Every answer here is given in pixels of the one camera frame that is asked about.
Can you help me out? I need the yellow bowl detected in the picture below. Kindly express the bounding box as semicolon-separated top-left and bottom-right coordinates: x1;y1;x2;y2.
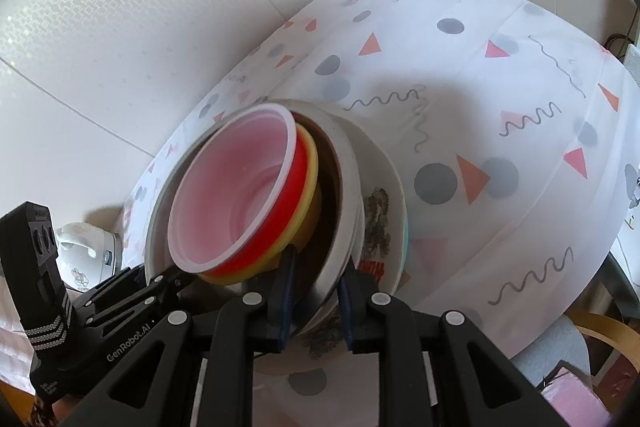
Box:
197;123;323;285

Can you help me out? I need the curved wooden frame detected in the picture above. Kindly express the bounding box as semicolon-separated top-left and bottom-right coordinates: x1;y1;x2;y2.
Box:
572;311;640;360

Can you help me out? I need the large white patterned plate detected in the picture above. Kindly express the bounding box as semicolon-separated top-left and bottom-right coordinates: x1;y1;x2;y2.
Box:
250;117;408;375

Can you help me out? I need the red plastic bowl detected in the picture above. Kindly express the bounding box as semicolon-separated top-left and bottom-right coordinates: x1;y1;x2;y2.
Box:
166;103;307;277

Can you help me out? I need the black cable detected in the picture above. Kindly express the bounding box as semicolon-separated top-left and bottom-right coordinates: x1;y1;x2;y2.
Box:
602;33;639;54

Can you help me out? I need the white patterned tablecloth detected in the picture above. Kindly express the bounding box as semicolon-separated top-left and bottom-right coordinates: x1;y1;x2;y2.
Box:
120;0;636;403

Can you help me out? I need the stainless steel bowl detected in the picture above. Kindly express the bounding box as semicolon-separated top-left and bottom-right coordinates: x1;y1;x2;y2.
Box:
145;98;362;333

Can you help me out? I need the white appliance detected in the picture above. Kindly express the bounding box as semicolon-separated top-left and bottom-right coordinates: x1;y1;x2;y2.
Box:
622;43;640;84

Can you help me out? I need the white ceramic kettle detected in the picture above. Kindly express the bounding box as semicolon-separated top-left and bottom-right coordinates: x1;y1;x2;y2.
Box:
55;222;121;293

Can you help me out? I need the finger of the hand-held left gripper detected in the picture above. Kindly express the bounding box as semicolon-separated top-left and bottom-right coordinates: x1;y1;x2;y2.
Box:
84;267;197;327
74;265;152;309

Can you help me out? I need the white floral cloth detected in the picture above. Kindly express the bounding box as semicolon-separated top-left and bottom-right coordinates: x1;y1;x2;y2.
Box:
622;162;640;233

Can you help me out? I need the pink box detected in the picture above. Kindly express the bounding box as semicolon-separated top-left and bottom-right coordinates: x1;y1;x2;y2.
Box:
542;367;616;427

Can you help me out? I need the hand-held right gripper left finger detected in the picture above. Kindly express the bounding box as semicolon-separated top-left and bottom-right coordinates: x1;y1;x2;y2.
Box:
60;244;301;427

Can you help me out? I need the pink striped cloth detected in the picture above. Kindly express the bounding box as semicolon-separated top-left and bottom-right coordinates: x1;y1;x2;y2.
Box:
0;319;37;395

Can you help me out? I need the teal plate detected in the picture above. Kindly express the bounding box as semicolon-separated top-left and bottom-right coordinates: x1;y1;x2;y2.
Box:
402;212;412;268

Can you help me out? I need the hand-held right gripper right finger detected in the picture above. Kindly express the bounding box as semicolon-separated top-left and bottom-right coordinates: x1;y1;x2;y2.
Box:
337;259;576;427

